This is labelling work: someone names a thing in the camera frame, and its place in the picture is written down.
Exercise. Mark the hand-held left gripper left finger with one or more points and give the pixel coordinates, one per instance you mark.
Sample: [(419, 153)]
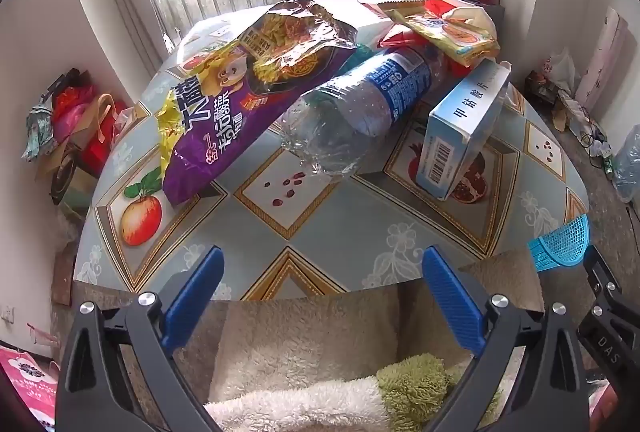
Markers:
[(197, 292)]

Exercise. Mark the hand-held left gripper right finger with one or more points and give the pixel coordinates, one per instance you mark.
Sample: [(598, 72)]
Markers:
[(450, 302)]

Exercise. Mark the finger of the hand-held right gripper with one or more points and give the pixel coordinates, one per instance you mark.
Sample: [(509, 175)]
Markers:
[(607, 312)]

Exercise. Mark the blue plastic basket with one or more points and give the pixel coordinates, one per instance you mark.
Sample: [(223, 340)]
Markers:
[(560, 244)]

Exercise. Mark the clear plastic bottle blue label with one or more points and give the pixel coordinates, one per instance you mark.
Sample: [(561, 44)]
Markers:
[(380, 87)]

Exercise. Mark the red and white snack bag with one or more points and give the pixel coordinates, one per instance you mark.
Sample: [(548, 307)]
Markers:
[(450, 37)]

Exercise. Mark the large clear water jug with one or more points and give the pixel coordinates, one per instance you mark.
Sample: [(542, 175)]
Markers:
[(627, 162)]

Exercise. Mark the purple snack bag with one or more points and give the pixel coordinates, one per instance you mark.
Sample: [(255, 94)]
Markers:
[(210, 127)]

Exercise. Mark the blue white medicine box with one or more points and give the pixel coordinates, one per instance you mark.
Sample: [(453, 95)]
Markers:
[(460, 132)]

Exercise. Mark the red tote bag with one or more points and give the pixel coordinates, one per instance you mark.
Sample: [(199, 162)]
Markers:
[(100, 147)]

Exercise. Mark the pink paper bag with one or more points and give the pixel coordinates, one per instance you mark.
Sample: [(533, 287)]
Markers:
[(30, 382)]

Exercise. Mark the pink red plastic bag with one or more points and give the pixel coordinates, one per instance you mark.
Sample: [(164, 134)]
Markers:
[(72, 112)]

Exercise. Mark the teal patterned cloth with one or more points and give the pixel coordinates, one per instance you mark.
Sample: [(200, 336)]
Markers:
[(37, 132)]

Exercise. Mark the white plastic bag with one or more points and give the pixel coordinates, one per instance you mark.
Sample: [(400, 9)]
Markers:
[(560, 67)]

